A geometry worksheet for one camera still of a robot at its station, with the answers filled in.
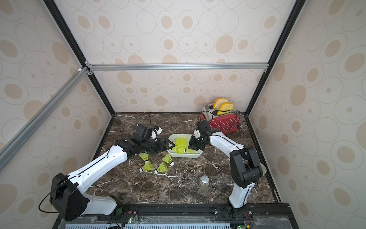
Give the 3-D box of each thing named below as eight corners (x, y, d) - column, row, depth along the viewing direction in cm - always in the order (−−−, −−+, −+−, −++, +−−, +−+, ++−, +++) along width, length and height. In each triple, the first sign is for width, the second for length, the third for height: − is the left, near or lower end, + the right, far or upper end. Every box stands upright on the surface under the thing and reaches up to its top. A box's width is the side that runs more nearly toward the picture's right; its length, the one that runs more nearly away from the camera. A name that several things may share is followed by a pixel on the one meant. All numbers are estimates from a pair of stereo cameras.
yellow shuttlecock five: (154, 172, 90) (153, 169, 86) (163, 164, 93) (162, 161, 90) (159, 177, 88) (158, 175, 84) (168, 169, 91) (168, 166, 88)
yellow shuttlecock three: (140, 172, 90) (138, 169, 87) (140, 164, 93) (139, 161, 90) (153, 170, 91) (151, 168, 87) (153, 162, 94) (152, 159, 91)
